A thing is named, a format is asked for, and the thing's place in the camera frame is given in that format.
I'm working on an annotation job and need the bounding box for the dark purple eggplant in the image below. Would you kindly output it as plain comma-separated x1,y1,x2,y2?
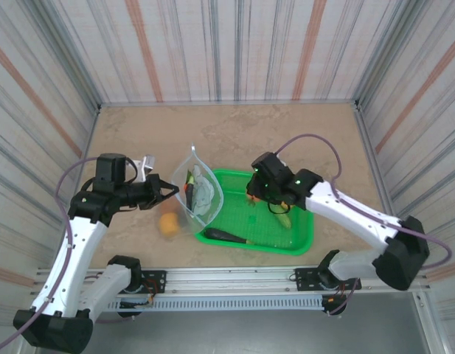
184,169,198,213
204,227,254,246

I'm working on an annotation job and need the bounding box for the large yellow orange fruit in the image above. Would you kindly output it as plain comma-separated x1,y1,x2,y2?
159,212,181,239

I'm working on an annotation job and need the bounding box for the grey metal base panel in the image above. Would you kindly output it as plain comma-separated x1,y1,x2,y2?
38,293,434,354

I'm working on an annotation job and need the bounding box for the red black wire bundle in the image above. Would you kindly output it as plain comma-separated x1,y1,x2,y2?
142,279,157,307
322,282,352,308

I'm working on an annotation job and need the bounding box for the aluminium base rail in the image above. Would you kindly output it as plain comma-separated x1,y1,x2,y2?
29,263,431,296

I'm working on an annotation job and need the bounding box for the clear zip-top bag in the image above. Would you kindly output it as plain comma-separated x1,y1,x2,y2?
155,142,223,240

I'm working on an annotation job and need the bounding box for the slotted grey cable duct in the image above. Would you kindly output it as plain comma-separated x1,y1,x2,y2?
101,296,326,313

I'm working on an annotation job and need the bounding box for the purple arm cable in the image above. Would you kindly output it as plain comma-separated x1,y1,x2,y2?
0,156,134,351
277,133,453,318

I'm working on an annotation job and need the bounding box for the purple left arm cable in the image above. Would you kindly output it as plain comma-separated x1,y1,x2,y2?
0,156,134,351

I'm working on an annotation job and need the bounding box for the green cucumber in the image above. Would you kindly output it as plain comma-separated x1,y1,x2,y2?
273,209,293,230

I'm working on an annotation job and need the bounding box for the green plastic mesh basket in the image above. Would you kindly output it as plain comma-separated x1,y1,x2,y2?
195,168,315,257

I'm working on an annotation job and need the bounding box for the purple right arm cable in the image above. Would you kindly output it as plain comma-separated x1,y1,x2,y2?
277,133,453,318

